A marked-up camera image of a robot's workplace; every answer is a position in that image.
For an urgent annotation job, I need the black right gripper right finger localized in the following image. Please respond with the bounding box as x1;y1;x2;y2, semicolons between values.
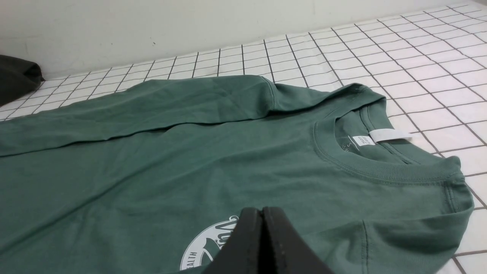
263;207;333;274

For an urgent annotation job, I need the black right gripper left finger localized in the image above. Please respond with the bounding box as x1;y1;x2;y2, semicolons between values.
203;208;263;274

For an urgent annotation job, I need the green long sleeve shirt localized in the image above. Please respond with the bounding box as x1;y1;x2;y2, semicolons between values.
1;76;474;274

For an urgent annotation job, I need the dark olive shirt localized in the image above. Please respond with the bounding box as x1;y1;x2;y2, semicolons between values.
0;55;45;106

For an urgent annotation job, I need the white grid tablecloth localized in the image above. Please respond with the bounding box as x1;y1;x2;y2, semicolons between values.
1;2;487;274

